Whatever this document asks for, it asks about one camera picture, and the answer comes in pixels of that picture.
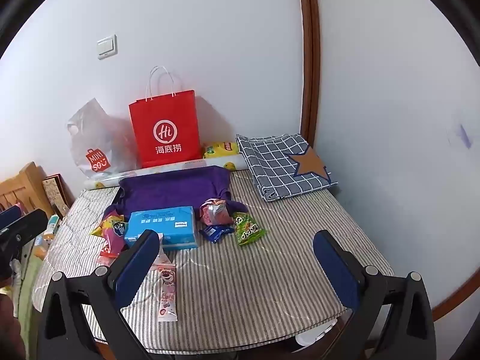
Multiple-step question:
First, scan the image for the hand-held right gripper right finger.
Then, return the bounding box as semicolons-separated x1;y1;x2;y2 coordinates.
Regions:
312;229;437;360

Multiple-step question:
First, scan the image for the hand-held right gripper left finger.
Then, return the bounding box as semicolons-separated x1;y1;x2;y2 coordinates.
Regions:
35;229;166;360

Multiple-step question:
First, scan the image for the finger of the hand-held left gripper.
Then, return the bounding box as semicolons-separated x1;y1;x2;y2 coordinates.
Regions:
9;209;49;246
0;204;22;231

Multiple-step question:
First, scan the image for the pink bear snack packet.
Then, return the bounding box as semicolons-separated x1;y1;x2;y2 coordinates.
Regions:
150;249;179;323

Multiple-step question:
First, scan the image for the purple yellow snack packet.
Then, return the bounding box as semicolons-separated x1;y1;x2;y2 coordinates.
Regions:
90;212;129;257

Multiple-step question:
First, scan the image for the dark blue cookie packet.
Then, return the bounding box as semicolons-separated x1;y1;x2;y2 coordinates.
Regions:
199;224;234;245

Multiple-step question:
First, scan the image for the purple cloth covered tray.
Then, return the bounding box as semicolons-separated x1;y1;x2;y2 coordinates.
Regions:
103;165;250;220

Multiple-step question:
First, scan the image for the green snack packet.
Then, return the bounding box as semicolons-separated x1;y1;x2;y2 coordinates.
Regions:
232;212;269;247

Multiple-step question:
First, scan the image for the person's left forearm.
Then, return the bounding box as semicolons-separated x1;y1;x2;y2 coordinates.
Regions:
0;292;29;360

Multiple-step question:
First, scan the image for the wooden headboard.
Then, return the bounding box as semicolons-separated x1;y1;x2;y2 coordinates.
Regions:
0;161;51;218

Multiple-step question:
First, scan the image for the patterned box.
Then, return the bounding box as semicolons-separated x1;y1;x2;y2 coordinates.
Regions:
41;173;75;219

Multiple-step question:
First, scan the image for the green bed sheet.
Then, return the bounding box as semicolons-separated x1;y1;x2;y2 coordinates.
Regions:
15;266;38;346

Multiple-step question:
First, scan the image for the blue tissue pack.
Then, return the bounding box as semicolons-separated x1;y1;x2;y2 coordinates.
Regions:
124;205;199;251

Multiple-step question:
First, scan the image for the white object under table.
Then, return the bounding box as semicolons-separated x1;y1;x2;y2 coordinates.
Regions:
295;319;338;347

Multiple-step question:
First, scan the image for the fruit print wrapping roll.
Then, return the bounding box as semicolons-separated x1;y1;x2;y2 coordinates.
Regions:
83;154;246;191

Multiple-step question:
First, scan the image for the clear plastic bag orange label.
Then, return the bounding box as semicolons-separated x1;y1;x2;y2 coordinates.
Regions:
67;97;141;181

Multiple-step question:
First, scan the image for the grid cloth with star patch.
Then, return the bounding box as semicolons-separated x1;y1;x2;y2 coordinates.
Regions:
235;133;338;202

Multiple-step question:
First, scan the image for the brown wooden baseboard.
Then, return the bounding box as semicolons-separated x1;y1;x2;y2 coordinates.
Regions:
431;270;480;323

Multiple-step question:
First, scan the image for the yellow bag with green label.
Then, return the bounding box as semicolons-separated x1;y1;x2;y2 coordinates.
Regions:
202;141;239;159

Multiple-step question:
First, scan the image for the red paper bag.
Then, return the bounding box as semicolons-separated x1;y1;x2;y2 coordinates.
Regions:
128;65;203;169

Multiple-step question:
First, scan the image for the white light switch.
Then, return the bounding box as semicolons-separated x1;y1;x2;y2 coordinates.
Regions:
97;34;118;60

